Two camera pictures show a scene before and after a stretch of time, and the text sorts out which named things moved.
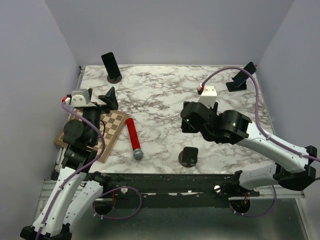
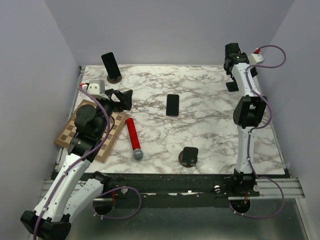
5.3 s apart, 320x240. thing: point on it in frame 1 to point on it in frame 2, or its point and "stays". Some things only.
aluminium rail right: (268, 192) stays
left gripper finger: (110, 98) to (127, 98)
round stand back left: (115, 80) stays
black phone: (111, 65) stays
